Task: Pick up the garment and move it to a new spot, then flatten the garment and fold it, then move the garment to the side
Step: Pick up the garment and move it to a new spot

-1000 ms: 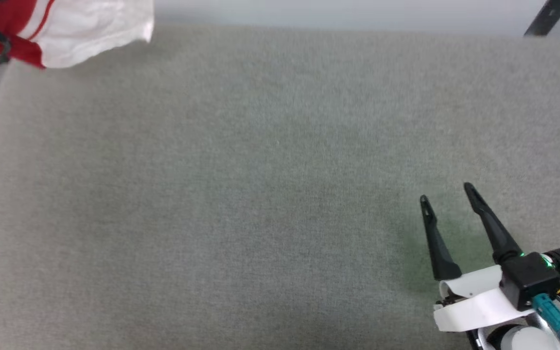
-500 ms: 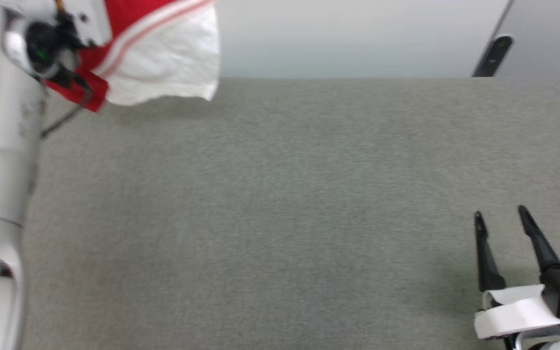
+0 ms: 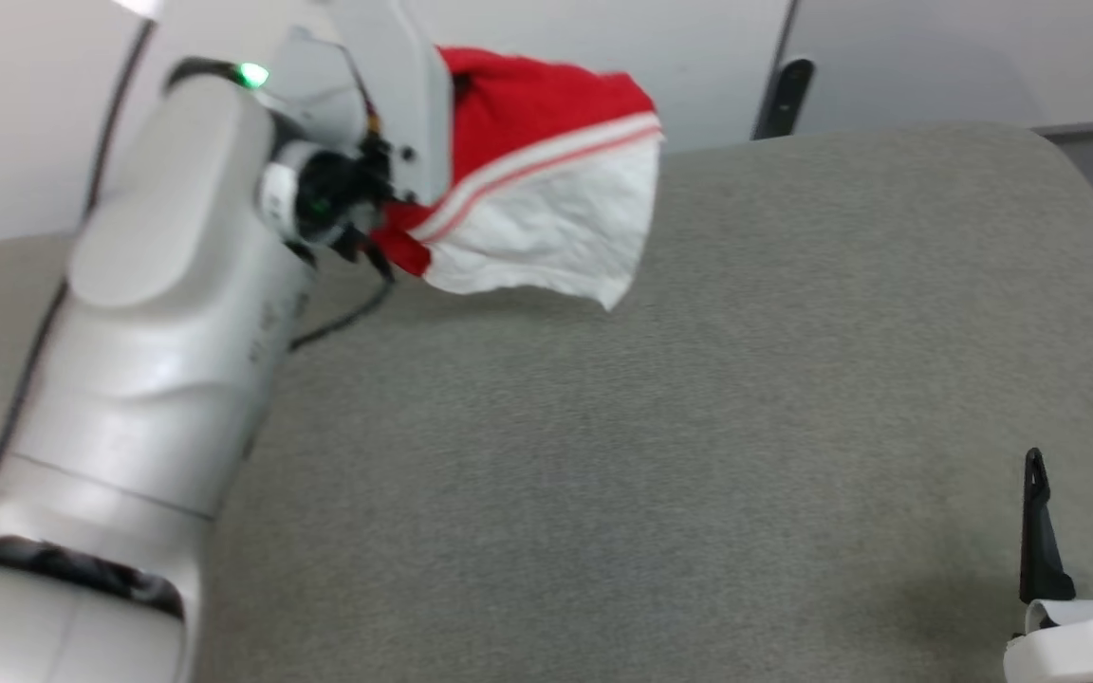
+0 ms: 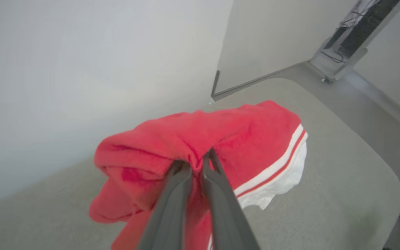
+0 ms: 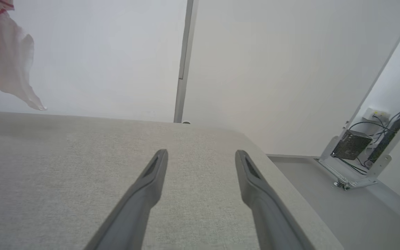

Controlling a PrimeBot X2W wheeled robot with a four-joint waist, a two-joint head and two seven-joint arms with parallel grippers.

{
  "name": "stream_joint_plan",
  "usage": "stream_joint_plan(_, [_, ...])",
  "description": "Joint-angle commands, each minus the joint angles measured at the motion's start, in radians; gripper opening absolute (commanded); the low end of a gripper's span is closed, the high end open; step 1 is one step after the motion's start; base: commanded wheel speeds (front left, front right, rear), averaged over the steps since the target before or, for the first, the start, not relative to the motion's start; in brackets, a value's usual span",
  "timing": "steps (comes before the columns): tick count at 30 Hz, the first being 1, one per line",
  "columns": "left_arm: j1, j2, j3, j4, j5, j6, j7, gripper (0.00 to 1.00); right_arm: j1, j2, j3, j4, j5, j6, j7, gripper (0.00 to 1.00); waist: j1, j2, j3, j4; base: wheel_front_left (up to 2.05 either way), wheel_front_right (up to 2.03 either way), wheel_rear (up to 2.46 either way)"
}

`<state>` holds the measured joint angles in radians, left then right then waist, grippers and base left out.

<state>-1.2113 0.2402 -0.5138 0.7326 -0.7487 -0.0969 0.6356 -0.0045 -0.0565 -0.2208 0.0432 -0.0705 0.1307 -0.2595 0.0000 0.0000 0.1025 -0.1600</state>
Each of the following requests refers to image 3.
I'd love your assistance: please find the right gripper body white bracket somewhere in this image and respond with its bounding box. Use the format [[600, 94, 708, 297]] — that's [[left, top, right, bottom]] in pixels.
[[1003, 600, 1093, 683]]

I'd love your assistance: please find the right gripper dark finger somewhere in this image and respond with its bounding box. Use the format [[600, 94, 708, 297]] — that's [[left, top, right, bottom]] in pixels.
[[1021, 448, 1076, 604]]

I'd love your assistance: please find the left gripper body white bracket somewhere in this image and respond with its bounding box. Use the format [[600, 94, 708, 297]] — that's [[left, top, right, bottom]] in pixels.
[[292, 0, 454, 249]]

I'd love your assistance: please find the red and white t-shirt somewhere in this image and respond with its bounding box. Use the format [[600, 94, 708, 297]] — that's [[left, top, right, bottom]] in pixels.
[[371, 46, 666, 312]]

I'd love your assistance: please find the grey fabric sofa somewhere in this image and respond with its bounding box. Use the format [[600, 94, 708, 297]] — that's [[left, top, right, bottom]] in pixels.
[[0, 121, 1093, 683]]

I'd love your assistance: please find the grey panel with dark edge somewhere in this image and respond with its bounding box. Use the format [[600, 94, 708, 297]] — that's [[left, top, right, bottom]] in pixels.
[[767, 0, 1093, 136]]

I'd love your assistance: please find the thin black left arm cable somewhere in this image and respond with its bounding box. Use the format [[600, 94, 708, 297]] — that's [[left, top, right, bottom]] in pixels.
[[0, 19, 157, 499]]

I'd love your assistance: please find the black oblong wall bracket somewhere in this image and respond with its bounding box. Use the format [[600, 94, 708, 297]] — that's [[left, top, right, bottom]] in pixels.
[[752, 59, 816, 141]]

